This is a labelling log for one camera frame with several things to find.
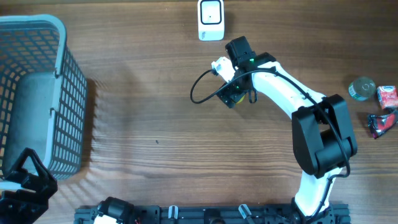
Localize grey plastic basket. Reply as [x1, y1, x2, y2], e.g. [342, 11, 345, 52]
[1, 14, 88, 180]

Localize red white small carton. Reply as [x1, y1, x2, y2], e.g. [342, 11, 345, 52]
[377, 86, 397, 109]

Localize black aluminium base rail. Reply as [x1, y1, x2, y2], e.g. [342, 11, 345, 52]
[73, 196, 352, 224]

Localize white barcode scanner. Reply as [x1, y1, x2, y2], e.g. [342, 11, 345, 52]
[197, 0, 225, 41]

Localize yellow lidded jar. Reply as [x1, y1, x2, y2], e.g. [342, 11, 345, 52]
[235, 96, 245, 104]

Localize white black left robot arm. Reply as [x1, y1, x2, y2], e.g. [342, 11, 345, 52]
[1, 147, 58, 223]

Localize green tin can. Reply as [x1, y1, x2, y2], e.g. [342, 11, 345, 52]
[348, 77, 376, 101]

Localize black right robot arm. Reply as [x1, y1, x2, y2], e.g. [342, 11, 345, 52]
[211, 53, 358, 223]

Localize dark snack packet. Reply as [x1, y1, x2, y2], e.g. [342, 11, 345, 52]
[367, 109, 397, 139]

